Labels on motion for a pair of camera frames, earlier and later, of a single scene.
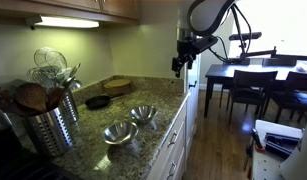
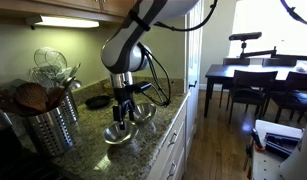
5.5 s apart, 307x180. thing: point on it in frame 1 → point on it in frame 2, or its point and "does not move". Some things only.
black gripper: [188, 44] → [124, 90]
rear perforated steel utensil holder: [69, 108] does not move
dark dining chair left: [250, 88] does not move
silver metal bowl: [120, 132] does not move
